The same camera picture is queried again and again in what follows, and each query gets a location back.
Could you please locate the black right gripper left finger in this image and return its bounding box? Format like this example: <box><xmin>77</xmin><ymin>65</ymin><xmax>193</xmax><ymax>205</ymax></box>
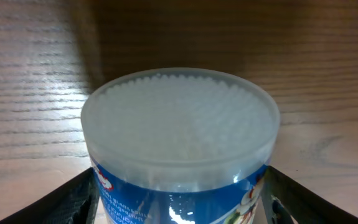
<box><xmin>0</xmin><ymin>168</ymin><xmax>100</xmax><ymax>224</ymax></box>

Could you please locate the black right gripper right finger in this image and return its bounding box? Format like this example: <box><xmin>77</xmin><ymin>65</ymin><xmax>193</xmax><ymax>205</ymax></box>
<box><xmin>261</xmin><ymin>166</ymin><xmax>358</xmax><ymax>224</ymax></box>

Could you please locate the white blue round container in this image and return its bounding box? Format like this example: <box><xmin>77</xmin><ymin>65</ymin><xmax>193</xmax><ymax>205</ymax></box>
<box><xmin>81</xmin><ymin>68</ymin><xmax>280</xmax><ymax>224</ymax></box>

